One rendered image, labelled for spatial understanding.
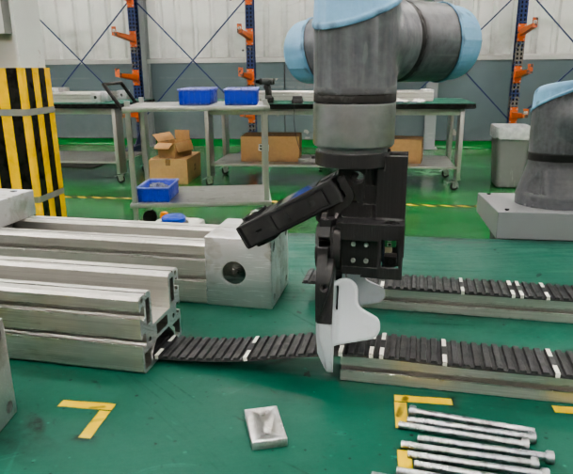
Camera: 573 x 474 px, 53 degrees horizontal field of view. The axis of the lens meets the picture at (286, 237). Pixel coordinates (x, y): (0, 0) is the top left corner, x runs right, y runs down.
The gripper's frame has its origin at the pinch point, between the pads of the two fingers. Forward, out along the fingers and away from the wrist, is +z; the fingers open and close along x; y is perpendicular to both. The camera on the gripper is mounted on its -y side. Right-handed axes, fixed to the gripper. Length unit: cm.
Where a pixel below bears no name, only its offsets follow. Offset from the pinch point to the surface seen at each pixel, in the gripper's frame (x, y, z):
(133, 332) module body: -5.1, -19.3, -1.6
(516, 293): 17.5, 20.9, -0.1
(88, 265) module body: 3.3, -28.9, -5.3
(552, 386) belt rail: -1.4, 21.6, 1.8
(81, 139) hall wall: 735, -484, 74
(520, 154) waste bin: 502, 101, 50
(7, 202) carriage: 18, -51, -9
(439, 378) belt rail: -1.4, 11.3, 2.2
